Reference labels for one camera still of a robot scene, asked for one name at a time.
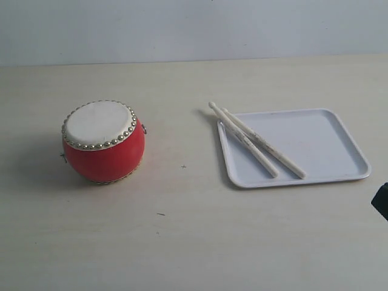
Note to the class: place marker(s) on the white wooden drumstick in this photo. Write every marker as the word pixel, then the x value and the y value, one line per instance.
pixel 265 145
pixel 245 141

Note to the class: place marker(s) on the white plastic tray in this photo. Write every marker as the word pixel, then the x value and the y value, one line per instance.
pixel 316 140

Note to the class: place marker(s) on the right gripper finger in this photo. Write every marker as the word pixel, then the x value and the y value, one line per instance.
pixel 380 201

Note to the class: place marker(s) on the small red drum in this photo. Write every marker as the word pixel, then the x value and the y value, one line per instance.
pixel 103 141

